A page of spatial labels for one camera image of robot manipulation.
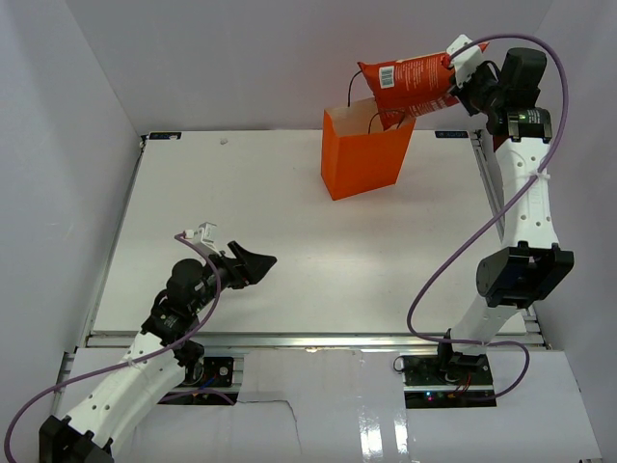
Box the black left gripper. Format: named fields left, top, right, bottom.
left=191, top=241, right=276, bottom=313

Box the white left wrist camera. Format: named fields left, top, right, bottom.
left=184, top=222, right=218, bottom=255

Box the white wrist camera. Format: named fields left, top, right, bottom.
left=184, top=222, right=218, bottom=255
left=444, top=34, right=483, bottom=88

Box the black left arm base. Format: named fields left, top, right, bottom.
left=176, top=356, right=235, bottom=389

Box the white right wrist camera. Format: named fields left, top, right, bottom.
left=444, top=34, right=483, bottom=88

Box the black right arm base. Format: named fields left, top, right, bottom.
left=392, top=355, right=494, bottom=394

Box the large red chips bag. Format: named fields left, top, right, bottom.
left=358, top=51, right=460, bottom=130

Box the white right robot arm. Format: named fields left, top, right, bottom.
left=435, top=45, right=575, bottom=385

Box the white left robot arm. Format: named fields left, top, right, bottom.
left=39, top=234, right=277, bottom=462

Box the orange paper bag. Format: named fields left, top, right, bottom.
left=320, top=97, right=416, bottom=201

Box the aluminium front table rail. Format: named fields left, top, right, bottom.
left=60, top=334, right=527, bottom=414

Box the white front cover board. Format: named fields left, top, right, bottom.
left=47, top=349, right=604, bottom=462

